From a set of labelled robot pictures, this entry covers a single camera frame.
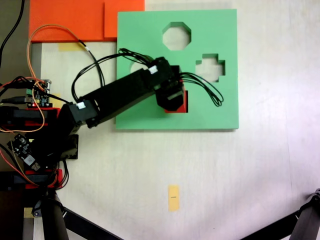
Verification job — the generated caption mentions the red square block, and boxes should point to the red square block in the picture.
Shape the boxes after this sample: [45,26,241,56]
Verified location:
[164,90,189,114]

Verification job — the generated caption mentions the green shape-sorter board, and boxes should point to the green shape-sorter board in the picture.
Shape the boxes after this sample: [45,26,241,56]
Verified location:
[115,9,240,131]

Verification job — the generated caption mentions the yellow tape marker with line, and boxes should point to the yellow tape marker with line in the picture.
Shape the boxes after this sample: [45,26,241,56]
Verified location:
[167,184,181,212]

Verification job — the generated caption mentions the large orange foam board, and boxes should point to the large orange foam board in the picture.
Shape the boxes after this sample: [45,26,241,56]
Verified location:
[28,0,118,43]

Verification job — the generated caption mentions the red and black table clamp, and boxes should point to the red and black table clamp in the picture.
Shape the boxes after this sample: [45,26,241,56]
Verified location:
[0,106,61,131]
[0,168,63,191]

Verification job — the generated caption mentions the black tripod leg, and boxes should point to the black tripod leg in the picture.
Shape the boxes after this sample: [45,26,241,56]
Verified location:
[62,206,125,240]
[240,211,301,240]
[31,189,70,240]
[289,187,320,240]

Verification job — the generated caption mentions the black circuit board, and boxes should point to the black circuit board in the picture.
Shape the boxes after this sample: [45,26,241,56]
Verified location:
[6,133,42,172]

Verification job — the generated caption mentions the dark brown furniture panel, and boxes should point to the dark brown furniture panel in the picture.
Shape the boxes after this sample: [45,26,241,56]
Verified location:
[0,191,25,240]

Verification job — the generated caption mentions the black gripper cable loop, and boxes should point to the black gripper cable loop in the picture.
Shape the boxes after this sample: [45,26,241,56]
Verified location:
[179,71,225,108]

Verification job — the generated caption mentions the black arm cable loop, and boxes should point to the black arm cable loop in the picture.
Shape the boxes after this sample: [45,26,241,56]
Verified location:
[71,48,154,101]

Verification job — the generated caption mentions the thin black cable pair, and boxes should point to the thin black cable pair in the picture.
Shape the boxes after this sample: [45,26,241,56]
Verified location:
[77,39,106,88]

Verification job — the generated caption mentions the green circuit board with wires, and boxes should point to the green circuit board with wires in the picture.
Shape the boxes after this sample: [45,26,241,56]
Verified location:
[24,79,55,110]

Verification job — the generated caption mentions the thin orange wire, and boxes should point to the thin orange wire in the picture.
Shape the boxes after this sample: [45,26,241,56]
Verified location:
[26,24,81,133]

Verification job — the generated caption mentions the black plug cable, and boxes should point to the black plug cable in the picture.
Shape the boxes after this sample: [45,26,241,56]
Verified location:
[0,96,35,104]
[0,75,35,92]

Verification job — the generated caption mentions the thick black cable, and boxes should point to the thick black cable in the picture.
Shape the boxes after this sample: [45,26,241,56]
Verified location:
[0,0,26,67]

